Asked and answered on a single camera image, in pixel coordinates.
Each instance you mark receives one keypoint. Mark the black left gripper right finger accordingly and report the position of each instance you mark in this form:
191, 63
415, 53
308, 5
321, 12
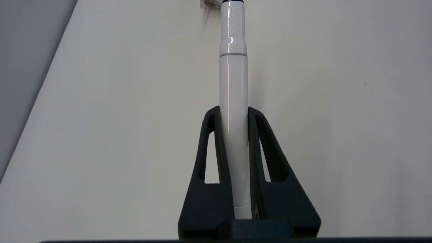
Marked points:
287, 206

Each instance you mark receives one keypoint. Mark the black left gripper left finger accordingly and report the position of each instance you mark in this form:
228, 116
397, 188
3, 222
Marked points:
206, 209

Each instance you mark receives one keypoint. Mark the white marker with black caps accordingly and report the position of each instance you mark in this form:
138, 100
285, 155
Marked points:
233, 101

